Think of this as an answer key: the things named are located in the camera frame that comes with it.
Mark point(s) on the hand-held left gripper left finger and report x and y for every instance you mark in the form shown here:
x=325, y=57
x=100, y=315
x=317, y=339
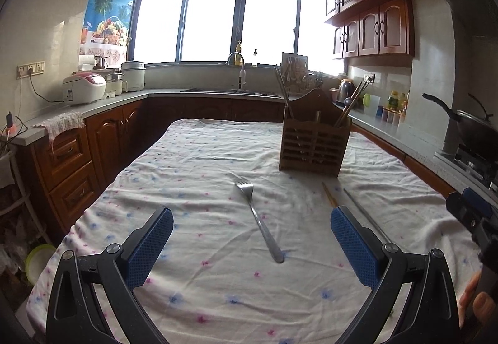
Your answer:
x=149, y=246

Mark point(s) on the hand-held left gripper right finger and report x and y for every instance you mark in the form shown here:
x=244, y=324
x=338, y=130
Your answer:
x=356, y=246

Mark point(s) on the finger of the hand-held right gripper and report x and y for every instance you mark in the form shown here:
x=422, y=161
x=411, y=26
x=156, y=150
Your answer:
x=472, y=199

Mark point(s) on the metal chopstick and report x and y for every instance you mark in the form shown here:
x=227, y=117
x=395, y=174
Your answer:
x=285, y=93
x=365, y=217

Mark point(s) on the light wooden chopstick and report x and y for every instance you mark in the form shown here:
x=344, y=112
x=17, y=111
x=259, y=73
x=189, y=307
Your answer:
x=352, y=105
x=344, y=116
x=328, y=194

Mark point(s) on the metal fork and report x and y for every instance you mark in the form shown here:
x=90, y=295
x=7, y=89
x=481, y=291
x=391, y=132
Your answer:
x=260, y=221

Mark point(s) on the wooden utensil holder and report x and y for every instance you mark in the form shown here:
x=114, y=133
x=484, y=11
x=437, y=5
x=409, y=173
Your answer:
x=311, y=149

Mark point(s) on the metal spoon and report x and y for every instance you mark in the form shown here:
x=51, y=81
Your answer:
x=347, y=99

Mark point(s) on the person's right hand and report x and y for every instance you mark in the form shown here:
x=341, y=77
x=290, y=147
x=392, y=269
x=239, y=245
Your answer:
x=484, y=303

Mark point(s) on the gas stove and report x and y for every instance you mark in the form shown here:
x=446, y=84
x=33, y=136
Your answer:
x=470, y=167

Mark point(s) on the black wok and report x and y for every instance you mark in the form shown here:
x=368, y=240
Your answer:
x=474, y=130

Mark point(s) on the grey kitchen countertop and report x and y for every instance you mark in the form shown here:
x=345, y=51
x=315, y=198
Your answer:
x=389, y=130

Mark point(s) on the wooden base cabinets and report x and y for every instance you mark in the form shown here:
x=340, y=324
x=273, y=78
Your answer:
x=113, y=142

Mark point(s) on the green rimmed container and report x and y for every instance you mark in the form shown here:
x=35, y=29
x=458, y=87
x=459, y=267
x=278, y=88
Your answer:
x=39, y=258

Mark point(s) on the white floral tablecloth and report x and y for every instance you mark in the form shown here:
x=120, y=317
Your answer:
x=218, y=157

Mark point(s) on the yellow oil bottle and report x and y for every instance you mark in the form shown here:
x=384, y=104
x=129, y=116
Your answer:
x=393, y=99
x=403, y=101

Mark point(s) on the white cutting board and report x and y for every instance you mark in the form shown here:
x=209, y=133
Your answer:
x=374, y=106

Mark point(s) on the white storage rack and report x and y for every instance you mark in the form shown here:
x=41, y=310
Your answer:
x=15, y=208

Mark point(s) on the green round utensil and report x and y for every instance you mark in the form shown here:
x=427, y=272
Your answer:
x=365, y=99

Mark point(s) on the patterned counter cloth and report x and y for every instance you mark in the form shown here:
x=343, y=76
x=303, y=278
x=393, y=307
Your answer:
x=64, y=122

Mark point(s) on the dark wooden chopstick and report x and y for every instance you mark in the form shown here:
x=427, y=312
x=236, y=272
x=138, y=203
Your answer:
x=357, y=92

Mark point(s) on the steel electric kettle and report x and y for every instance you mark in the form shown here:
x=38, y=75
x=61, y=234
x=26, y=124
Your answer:
x=342, y=89

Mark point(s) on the white pink rice cooker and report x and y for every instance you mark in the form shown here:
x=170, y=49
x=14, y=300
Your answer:
x=85, y=89

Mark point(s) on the kitchen sink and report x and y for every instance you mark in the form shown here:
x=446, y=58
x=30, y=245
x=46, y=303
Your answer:
x=218, y=90

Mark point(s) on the white electric cooker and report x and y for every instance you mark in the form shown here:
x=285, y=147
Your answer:
x=134, y=75

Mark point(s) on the red charger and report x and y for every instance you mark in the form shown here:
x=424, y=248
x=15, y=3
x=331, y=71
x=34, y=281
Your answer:
x=11, y=122

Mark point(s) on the metal dish rack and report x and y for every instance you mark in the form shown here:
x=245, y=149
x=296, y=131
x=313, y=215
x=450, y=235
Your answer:
x=295, y=68

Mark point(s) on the metal sink faucet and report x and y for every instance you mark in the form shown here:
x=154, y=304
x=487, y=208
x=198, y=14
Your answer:
x=242, y=75

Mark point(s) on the wooden upper cabinets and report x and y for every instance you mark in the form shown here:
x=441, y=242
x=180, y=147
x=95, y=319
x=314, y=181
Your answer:
x=369, y=29

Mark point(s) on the yellow soap bottle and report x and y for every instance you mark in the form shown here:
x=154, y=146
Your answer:
x=238, y=56

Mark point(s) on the kitchen window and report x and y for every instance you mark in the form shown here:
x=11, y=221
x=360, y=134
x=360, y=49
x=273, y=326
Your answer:
x=212, y=17

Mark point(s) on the small wall outlet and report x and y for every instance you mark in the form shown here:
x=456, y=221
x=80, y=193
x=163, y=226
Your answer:
x=369, y=77

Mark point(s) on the wide wall outlet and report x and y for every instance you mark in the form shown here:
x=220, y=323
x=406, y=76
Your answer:
x=31, y=70

